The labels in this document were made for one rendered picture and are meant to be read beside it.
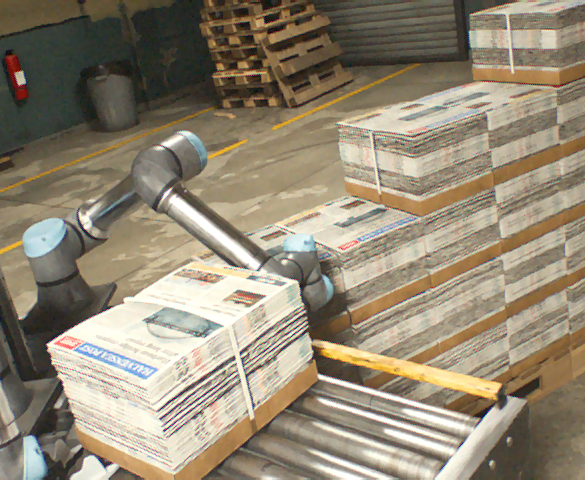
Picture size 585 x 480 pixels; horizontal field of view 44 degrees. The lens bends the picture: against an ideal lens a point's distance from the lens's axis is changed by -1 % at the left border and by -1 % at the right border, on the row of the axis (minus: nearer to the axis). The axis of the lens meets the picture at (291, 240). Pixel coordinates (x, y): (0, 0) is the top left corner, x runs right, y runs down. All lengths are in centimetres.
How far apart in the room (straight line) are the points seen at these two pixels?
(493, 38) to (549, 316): 95
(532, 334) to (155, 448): 162
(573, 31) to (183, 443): 176
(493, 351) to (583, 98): 86
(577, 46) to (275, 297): 148
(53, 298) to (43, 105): 719
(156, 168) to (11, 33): 737
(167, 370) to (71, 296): 88
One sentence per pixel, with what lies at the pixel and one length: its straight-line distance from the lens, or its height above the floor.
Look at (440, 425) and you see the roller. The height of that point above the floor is 79.
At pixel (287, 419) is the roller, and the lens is 140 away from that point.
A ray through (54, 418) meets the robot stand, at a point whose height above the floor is 76.
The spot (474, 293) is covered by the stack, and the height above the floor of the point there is 52.
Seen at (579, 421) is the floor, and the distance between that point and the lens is 266.
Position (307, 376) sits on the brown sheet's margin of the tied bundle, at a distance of 144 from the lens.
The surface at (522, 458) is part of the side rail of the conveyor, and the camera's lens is 140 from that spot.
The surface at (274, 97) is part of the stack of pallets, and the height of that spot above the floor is 11.
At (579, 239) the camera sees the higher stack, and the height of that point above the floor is 53.
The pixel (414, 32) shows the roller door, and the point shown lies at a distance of 962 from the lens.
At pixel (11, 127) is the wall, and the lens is 891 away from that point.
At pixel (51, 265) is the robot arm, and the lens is 199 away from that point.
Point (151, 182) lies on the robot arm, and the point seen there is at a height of 117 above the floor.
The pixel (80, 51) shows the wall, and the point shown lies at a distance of 944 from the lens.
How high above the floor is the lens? 159
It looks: 21 degrees down
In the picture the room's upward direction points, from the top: 11 degrees counter-clockwise
